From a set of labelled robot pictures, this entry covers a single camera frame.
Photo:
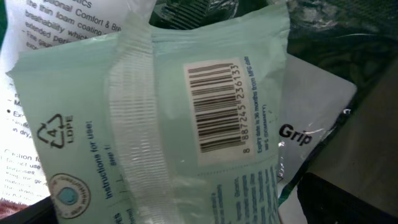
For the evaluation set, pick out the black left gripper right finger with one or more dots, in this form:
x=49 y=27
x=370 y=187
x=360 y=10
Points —
x=325 y=203

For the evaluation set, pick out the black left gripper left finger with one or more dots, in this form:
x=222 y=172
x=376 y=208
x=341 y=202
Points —
x=42 y=212

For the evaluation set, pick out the green 3M glove package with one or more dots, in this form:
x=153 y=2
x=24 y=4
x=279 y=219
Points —
x=336 y=53

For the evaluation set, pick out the mint green wipe packet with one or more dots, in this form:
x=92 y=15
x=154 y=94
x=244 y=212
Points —
x=154 y=125

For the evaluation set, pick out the grey plastic mesh basket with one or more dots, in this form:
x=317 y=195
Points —
x=362 y=158

